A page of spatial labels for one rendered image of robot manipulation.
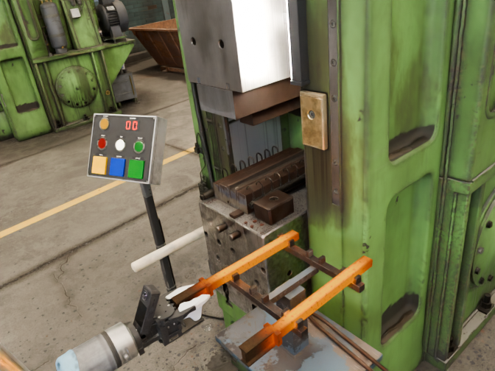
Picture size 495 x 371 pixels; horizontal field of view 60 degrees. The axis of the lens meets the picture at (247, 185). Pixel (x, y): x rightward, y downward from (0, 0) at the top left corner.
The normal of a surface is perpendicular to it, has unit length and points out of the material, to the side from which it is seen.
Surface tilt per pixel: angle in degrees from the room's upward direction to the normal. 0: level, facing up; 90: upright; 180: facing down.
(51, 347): 0
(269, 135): 90
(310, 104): 90
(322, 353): 0
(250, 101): 90
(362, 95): 90
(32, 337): 0
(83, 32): 79
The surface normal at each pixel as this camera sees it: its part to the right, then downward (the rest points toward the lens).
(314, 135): -0.76, 0.37
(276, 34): 0.64, 0.29
